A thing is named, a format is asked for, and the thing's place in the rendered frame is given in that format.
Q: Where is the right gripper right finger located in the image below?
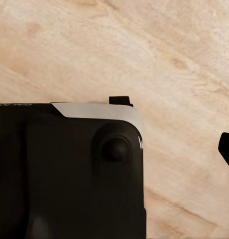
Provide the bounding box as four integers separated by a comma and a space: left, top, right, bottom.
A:
218, 132, 229, 165

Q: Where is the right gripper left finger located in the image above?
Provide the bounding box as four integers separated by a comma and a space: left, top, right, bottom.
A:
0, 132, 21, 184

